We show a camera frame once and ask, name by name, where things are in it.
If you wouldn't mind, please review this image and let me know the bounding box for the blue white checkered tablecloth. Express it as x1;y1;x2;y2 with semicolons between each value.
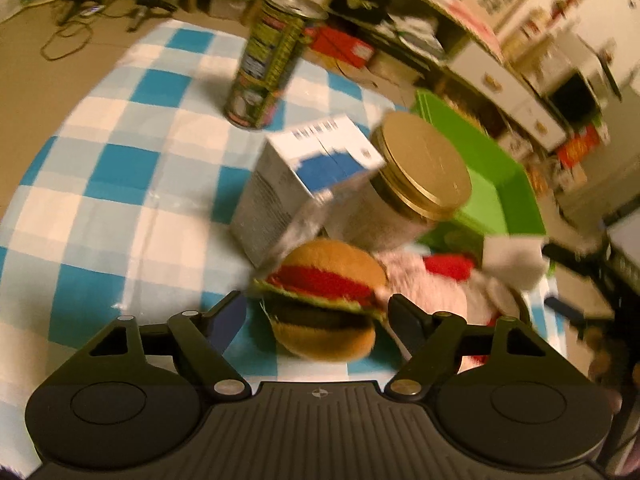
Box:
0;18;569;476

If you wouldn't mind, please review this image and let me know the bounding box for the green plastic bin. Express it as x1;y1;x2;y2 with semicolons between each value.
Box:
411;90;546;259

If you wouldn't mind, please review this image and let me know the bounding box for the glass jar gold lid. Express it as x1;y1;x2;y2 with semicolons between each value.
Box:
324;110;472;252

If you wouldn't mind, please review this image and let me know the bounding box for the tall green snack can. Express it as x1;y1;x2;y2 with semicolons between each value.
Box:
224;0;328;129

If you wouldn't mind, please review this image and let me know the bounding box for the white drawer tv cabinet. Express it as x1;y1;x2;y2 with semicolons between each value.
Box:
328;0;572;154

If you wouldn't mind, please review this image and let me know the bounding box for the plush hamburger toy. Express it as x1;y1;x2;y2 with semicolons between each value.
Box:
253;237;387;363

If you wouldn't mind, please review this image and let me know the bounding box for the pink santa plush toy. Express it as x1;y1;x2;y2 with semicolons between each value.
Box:
374;249;532;366

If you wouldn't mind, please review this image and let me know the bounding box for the white blue carton box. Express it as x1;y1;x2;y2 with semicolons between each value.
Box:
230;114;384;269

